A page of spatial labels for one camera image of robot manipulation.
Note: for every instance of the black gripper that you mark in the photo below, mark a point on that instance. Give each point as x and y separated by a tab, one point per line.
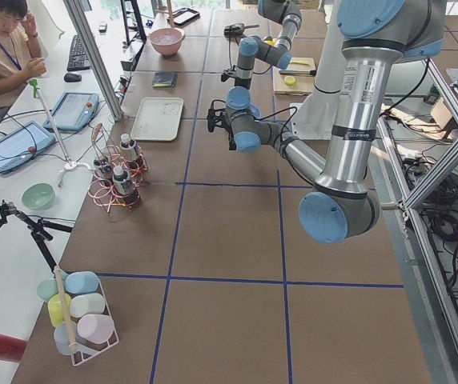
238	82
231	141

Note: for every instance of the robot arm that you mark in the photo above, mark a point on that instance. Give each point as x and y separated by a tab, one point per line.
285	13
373	36

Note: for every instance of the metal ice scoop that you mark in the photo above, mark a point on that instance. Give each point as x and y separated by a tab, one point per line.
237	29

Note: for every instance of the cream bear serving tray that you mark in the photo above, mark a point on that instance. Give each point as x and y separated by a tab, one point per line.
157	119

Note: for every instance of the lemon half slice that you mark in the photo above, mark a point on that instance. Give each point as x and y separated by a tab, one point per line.
289	80

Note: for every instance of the grey folded cloth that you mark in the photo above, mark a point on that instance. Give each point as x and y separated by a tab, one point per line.
164	79

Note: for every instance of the yellow plastic knife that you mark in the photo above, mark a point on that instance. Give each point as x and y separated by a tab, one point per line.
300	62

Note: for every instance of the pink bowl of ice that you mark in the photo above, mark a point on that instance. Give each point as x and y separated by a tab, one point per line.
167	41

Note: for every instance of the wooden cutting board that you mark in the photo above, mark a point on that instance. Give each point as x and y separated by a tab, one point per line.
298	78

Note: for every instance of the steel cylinder tool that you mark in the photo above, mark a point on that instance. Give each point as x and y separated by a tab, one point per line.
298	72

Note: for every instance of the tea bottle white cap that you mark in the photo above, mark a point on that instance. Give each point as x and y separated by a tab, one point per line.
125	187

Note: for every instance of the blue teach pendant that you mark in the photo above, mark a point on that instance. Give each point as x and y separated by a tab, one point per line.
20	146
74	110

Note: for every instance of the black keyboard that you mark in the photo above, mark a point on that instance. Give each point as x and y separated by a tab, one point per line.
78	59

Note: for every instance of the black computer mouse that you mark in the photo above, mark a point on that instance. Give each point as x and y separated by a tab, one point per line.
71	77

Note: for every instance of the green small bowl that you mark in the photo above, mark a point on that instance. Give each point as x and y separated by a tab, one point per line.
39	196

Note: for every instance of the seated person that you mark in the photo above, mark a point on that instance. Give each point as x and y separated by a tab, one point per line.
21	56

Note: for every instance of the white cup rack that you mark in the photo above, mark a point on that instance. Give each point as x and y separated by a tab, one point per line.
78	310

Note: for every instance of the copper wire bottle rack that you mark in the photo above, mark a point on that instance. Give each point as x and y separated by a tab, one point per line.
106	196

